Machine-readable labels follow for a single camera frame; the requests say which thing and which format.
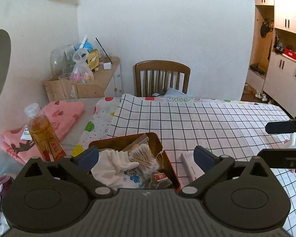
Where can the blue child face mask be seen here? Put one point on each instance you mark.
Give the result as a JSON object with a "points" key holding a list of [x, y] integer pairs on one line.
{"points": [[132, 180]]}

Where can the cotton swab bag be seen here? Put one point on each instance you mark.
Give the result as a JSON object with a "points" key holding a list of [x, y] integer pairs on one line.
{"points": [[139, 151]]}

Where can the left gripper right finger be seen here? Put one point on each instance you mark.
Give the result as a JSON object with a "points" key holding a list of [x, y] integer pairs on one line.
{"points": [[215, 169]]}

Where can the clear glass bowl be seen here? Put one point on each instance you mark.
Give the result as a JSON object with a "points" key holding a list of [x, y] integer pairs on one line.
{"points": [[61, 60]]}

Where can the red gold metal tin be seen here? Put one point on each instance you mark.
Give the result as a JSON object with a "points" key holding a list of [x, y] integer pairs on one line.
{"points": [[119, 143]]}

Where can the wooden side cabinet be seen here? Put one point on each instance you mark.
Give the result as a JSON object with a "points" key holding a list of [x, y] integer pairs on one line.
{"points": [[108, 83]]}

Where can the orange drink bottle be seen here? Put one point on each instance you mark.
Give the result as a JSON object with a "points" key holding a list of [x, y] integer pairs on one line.
{"points": [[43, 134]]}

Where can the pink folded cloth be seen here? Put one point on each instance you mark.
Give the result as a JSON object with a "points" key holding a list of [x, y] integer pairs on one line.
{"points": [[62, 115]]}

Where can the cardboard box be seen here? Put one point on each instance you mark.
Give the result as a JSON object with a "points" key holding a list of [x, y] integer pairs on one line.
{"points": [[64, 89]]}

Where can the wooden chair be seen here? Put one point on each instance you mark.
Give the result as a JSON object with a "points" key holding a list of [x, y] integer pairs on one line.
{"points": [[157, 76]]}

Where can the blue seat cushion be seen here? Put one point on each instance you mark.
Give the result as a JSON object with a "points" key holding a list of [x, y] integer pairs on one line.
{"points": [[174, 93]]}

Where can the plastic bag of candies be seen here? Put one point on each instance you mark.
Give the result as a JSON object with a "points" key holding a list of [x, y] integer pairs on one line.
{"points": [[81, 72]]}

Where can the grey white wall cabinet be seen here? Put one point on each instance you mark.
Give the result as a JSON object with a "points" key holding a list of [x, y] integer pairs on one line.
{"points": [[272, 67]]}

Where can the polka dot cloth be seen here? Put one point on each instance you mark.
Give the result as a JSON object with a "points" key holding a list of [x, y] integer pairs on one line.
{"points": [[97, 125]]}

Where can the yellow alarm clock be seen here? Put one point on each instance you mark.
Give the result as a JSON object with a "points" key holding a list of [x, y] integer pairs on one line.
{"points": [[93, 60]]}

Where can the checkered tablecloth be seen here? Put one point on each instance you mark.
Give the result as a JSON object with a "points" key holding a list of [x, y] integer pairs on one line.
{"points": [[224, 128]]}

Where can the purple round object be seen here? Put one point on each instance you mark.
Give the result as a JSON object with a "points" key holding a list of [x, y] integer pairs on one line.
{"points": [[5, 183]]}

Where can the white bunny plush toy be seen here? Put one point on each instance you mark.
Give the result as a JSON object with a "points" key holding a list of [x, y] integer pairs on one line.
{"points": [[290, 143]]}

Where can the tea bag packet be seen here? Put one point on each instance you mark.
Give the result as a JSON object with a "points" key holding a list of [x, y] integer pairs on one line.
{"points": [[158, 180]]}

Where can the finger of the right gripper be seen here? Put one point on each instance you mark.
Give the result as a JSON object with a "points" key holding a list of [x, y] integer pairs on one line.
{"points": [[279, 158], [281, 127]]}

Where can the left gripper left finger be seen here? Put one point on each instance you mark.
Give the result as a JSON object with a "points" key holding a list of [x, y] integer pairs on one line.
{"points": [[77, 170]]}

